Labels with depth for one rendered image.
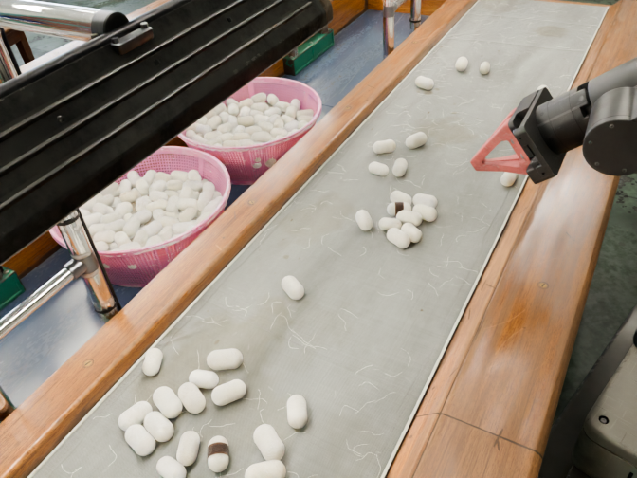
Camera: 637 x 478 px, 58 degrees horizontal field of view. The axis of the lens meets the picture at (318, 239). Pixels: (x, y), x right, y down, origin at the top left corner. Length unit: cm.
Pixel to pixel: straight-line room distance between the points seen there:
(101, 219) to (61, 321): 16
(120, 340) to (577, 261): 53
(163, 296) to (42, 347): 21
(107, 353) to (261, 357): 17
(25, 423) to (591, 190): 73
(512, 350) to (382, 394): 14
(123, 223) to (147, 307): 22
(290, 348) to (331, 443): 13
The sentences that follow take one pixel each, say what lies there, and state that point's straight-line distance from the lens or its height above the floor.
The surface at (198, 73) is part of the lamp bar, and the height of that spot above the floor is 107.
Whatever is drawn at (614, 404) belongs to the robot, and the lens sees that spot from 99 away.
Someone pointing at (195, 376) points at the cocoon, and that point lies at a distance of 63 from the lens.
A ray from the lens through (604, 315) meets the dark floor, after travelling 179.
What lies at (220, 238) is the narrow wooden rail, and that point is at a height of 76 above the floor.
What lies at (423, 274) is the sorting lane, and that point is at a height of 74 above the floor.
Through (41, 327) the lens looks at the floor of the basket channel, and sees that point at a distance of 88.
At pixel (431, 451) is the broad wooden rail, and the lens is 55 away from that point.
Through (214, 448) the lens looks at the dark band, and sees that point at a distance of 58.
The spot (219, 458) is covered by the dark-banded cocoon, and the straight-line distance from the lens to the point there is 57.
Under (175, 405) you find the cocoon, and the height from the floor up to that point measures 76.
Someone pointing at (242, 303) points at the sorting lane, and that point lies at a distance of 71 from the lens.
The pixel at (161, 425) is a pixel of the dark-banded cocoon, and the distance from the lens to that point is 60.
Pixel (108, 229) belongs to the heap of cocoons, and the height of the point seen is 74.
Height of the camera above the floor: 124
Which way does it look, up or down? 40 degrees down
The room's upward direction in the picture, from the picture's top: 5 degrees counter-clockwise
